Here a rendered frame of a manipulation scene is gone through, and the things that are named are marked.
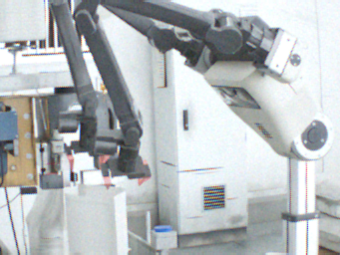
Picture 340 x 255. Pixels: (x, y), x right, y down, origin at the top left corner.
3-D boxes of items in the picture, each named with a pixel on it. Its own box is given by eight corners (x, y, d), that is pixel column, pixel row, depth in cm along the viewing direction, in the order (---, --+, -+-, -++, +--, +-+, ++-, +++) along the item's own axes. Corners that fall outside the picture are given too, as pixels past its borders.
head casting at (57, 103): (120, 168, 352) (116, 84, 350) (51, 173, 346) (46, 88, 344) (100, 160, 381) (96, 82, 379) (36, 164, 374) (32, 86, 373)
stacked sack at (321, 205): (393, 215, 578) (393, 193, 577) (335, 223, 571) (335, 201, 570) (355, 201, 643) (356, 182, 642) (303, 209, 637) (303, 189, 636)
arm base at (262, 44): (272, 30, 270) (255, 68, 269) (249, 16, 268) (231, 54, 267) (284, 29, 262) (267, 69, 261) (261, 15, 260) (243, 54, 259)
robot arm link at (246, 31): (256, 36, 260) (254, 27, 265) (225, 17, 257) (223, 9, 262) (238, 61, 264) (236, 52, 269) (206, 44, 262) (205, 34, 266)
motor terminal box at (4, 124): (20, 146, 319) (18, 111, 318) (-6, 149, 312) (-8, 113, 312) (7, 144, 325) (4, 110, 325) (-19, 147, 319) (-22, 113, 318)
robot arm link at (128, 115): (90, 9, 255) (92, -9, 264) (69, 16, 256) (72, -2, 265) (146, 141, 276) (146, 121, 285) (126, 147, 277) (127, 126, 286)
